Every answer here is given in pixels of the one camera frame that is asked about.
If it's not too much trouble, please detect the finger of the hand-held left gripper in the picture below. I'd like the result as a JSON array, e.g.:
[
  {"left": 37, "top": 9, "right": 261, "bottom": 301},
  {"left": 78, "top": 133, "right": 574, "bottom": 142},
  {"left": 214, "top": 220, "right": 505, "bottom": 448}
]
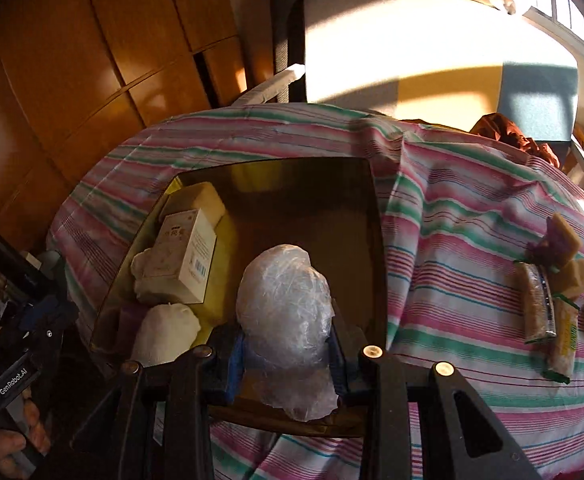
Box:
[
  {"left": 2, "top": 317, "right": 70, "bottom": 366},
  {"left": 9, "top": 294, "right": 80, "bottom": 326}
]

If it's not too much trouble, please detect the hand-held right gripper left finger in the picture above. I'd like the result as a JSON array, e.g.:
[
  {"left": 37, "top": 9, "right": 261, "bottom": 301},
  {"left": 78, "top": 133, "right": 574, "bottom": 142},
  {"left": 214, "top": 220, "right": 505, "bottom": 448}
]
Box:
[{"left": 69, "top": 327, "right": 253, "bottom": 480}]

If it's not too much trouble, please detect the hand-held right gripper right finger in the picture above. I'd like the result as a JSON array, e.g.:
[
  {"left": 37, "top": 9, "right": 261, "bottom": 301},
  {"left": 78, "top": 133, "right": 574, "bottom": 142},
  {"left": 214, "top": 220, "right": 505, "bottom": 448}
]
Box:
[{"left": 324, "top": 320, "right": 543, "bottom": 480}]

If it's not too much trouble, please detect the plastic-wrapped white bundle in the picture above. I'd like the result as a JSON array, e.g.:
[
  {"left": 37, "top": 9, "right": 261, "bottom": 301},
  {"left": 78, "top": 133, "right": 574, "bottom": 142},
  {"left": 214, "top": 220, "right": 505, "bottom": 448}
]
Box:
[{"left": 236, "top": 244, "right": 340, "bottom": 422}]

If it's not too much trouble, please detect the pale sock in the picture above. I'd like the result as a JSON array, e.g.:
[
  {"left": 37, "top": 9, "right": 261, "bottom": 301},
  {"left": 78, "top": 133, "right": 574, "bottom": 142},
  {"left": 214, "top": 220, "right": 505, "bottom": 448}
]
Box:
[{"left": 130, "top": 302, "right": 203, "bottom": 368}]

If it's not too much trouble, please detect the white cardboard box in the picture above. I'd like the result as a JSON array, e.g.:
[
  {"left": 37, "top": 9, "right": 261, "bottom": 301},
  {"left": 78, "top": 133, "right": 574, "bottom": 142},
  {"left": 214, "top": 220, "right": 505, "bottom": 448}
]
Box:
[{"left": 149, "top": 208, "right": 219, "bottom": 305}]

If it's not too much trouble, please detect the gold tin box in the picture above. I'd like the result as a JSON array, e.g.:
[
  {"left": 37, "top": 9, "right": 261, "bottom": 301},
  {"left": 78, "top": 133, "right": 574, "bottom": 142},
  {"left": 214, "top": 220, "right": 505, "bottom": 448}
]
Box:
[{"left": 89, "top": 156, "right": 390, "bottom": 438}]

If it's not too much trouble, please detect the large yellow sponge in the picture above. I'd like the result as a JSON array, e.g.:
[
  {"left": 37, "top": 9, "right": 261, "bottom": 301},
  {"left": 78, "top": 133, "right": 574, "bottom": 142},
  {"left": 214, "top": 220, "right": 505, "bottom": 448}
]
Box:
[{"left": 159, "top": 181, "right": 227, "bottom": 233}]

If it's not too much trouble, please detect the clear-wrapped snack bar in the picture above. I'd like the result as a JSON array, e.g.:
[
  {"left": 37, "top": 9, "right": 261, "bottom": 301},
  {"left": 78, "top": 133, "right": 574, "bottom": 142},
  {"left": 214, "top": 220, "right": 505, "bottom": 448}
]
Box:
[{"left": 514, "top": 260, "right": 558, "bottom": 345}]

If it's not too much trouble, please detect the green biscuit packet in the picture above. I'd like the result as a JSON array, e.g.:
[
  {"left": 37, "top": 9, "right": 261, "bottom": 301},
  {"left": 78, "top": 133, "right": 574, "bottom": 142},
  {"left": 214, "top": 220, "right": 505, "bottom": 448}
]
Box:
[{"left": 542, "top": 294, "right": 582, "bottom": 386}]

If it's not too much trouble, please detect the purple snack packet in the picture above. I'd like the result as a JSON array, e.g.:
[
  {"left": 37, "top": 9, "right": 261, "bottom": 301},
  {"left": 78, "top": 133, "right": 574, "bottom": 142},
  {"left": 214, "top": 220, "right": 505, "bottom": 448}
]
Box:
[{"left": 526, "top": 227, "right": 565, "bottom": 271}]

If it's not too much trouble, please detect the thin yellow sponge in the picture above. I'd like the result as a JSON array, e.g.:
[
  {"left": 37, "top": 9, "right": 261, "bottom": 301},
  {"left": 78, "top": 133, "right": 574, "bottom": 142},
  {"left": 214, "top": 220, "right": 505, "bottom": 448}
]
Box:
[{"left": 549, "top": 214, "right": 584, "bottom": 266}]

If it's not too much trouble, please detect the person's left hand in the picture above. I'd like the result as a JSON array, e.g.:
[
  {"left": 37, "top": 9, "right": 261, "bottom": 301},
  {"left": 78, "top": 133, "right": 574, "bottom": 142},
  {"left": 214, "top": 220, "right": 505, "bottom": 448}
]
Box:
[{"left": 0, "top": 392, "right": 52, "bottom": 478}]

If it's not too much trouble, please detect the pale teal object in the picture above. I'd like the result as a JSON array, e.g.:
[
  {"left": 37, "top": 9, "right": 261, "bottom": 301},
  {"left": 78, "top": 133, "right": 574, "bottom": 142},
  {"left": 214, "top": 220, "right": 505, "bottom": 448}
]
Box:
[{"left": 39, "top": 250, "right": 67, "bottom": 291}]

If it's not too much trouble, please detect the striped bed sheet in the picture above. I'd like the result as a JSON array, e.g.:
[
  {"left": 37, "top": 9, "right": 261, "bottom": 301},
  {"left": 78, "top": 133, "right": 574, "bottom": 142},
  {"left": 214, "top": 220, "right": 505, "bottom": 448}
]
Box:
[{"left": 46, "top": 102, "right": 584, "bottom": 480}]

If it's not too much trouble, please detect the wooden wardrobe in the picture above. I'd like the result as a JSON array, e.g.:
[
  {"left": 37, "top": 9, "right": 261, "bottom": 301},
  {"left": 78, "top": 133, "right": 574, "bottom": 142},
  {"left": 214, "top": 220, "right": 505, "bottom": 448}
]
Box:
[{"left": 0, "top": 0, "right": 253, "bottom": 281}]

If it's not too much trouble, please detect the brown cloth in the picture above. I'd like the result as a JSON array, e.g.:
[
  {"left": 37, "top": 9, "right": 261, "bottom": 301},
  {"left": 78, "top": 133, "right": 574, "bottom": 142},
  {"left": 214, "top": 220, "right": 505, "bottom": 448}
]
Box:
[{"left": 469, "top": 112, "right": 563, "bottom": 166}]

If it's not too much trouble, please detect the grey blue armchair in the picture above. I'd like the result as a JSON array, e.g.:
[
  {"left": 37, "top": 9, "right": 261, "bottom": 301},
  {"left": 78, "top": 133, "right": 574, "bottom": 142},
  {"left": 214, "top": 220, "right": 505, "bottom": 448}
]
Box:
[{"left": 232, "top": 0, "right": 580, "bottom": 143}]

